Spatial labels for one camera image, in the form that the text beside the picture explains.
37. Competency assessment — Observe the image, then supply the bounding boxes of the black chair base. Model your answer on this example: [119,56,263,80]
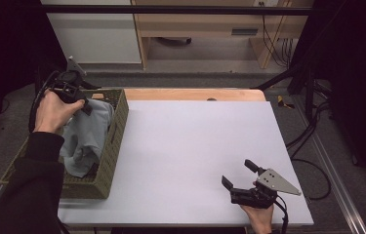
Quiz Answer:
[154,36,193,47]

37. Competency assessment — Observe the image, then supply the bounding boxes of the light wooden desk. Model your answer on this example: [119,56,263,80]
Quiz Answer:
[131,0,315,70]

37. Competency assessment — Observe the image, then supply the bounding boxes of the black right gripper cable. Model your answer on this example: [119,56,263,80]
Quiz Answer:
[273,194,290,234]

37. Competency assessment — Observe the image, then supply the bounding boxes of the black metal stand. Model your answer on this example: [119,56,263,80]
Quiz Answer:
[250,48,318,121]

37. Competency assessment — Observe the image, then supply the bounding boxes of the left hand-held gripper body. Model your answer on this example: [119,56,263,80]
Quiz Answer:
[45,56,90,105]

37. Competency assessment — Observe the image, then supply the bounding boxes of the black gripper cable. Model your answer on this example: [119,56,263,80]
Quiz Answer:
[27,69,61,134]
[273,194,290,234]

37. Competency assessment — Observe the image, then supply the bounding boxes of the white table mat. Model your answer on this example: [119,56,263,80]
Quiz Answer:
[57,99,315,228]

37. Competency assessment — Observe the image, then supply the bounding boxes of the person's right hand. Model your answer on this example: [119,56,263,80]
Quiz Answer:
[240,180,275,234]

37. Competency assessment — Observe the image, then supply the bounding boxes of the bundle of black hanging cables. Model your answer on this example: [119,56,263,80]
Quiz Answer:
[258,1,294,68]

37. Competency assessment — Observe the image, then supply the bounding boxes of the black curtain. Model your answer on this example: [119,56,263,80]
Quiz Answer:
[0,0,68,154]
[289,0,366,199]

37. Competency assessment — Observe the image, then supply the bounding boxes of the person's left hand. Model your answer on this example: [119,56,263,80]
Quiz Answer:
[33,89,86,135]

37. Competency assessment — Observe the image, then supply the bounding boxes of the grey cloth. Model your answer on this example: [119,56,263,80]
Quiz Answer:
[59,97,115,178]

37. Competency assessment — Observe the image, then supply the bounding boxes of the black floor cables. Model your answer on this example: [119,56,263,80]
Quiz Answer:
[285,81,334,202]

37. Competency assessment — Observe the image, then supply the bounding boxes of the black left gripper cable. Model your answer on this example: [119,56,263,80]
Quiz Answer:
[27,69,61,134]

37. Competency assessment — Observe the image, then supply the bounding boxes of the white cabinet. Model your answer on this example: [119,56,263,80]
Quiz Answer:
[40,0,142,64]

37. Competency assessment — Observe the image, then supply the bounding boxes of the yellow and black tool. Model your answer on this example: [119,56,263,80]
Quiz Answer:
[275,95,296,110]

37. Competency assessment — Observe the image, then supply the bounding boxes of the black horizontal bar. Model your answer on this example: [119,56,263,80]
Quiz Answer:
[39,4,315,17]

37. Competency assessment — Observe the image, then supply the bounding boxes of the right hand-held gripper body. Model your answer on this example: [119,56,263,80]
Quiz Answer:
[229,168,303,210]

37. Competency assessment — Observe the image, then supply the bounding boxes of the olive green woven basket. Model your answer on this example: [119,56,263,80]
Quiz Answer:
[0,88,130,200]

